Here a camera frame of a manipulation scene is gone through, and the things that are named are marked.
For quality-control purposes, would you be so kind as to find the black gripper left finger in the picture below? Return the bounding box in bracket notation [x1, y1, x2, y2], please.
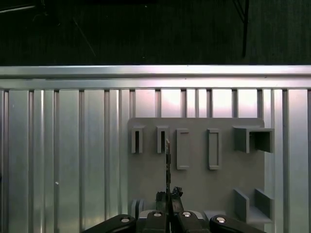
[82, 191, 169, 233]

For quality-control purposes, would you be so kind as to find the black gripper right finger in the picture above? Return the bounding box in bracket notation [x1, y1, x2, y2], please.
[170, 185, 266, 233]

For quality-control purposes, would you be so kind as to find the blue RAM stick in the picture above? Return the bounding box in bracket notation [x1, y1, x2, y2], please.
[165, 138, 174, 233]

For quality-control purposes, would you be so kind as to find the grey parts rack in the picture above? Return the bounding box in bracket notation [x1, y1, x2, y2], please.
[127, 117, 275, 233]

